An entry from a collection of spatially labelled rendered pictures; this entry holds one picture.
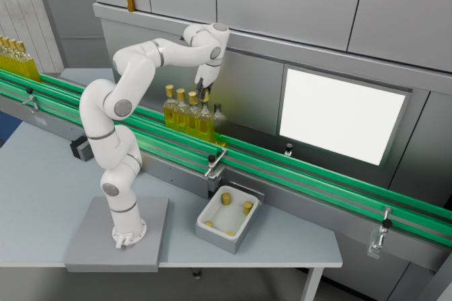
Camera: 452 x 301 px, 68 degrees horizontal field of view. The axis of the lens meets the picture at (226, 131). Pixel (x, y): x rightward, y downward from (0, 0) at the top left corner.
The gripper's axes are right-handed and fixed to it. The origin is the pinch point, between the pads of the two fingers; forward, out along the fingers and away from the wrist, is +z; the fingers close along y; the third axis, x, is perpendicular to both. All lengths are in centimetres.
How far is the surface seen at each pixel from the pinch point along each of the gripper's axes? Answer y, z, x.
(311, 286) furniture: 16, 51, 76
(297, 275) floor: -16, 102, 79
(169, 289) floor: 27, 118, 20
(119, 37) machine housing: -14, 9, -56
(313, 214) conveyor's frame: 5, 23, 60
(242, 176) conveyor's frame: 5.4, 25.5, 28.5
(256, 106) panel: -12.5, 3.5, 19.2
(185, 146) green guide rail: 5.7, 27.6, 0.2
